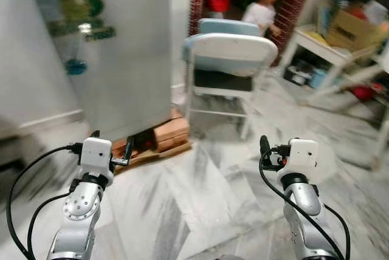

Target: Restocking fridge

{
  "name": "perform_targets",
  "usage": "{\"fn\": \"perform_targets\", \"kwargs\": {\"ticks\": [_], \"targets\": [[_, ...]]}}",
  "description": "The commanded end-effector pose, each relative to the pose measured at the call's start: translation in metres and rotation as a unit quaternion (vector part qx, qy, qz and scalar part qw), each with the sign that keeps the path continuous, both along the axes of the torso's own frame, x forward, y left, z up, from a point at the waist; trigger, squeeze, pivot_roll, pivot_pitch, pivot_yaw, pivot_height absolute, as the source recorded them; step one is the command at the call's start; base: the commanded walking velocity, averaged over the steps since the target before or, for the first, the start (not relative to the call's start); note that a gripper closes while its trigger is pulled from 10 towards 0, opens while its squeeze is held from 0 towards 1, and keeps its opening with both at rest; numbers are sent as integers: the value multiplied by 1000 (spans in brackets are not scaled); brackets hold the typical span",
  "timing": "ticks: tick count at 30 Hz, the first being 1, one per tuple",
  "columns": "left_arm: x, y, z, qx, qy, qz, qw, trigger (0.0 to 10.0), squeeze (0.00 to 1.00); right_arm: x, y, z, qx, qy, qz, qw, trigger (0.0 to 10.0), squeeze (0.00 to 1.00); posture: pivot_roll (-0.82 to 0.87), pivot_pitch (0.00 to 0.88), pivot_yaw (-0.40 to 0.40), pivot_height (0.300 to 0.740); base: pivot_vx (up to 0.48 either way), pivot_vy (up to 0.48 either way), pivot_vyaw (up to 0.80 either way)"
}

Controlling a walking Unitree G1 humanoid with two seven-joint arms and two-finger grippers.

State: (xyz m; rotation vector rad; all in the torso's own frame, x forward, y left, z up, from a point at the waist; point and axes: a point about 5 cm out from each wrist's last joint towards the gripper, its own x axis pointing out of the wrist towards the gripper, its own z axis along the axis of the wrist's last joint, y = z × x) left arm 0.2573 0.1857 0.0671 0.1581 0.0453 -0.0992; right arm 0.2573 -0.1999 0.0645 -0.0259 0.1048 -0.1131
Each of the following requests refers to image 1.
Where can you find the small blue fridge sticker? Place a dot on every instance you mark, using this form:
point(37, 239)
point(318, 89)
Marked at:
point(76, 67)

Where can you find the red brick stack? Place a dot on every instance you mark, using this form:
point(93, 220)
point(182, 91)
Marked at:
point(171, 132)

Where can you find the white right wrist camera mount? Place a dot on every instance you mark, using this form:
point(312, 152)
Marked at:
point(304, 157)

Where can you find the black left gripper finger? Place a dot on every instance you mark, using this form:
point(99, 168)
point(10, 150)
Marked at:
point(95, 134)
point(129, 149)

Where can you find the silver fridge door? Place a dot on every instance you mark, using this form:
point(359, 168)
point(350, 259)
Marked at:
point(134, 71)

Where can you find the round green fridge sticker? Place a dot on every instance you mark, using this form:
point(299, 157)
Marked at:
point(82, 6)

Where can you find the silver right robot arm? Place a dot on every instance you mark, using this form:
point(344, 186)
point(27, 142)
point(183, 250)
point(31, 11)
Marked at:
point(307, 202)

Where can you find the light blue chair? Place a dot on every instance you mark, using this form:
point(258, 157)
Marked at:
point(228, 27)

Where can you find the wide green fridge sticker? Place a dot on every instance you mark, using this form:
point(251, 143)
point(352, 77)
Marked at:
point(91, 31)

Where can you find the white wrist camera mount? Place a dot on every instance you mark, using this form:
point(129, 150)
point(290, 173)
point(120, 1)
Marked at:
point(304, 157)
point(96, 153)

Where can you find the white low table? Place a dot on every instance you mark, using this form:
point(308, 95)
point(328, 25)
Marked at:
point(316, 44)

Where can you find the child in white shirt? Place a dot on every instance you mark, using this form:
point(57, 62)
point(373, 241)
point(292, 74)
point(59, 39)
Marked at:
point(261, 12)

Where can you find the white folding chair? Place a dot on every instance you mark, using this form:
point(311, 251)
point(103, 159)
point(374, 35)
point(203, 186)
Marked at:
point(234, 50)

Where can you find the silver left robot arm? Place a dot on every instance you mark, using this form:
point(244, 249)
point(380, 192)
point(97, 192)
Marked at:
point(82, 208)

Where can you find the red object on floor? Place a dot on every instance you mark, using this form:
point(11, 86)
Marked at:
point(363, 92)

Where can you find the wooden base board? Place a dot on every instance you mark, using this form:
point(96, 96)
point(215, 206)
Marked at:
point(164, 153)

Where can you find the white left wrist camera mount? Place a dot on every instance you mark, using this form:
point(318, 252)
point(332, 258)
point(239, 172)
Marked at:
point(96, 153)

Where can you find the brown cardboard box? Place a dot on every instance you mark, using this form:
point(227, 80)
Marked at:
point(351, 30)

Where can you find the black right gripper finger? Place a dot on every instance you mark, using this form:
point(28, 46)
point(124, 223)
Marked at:
point(265, 144)

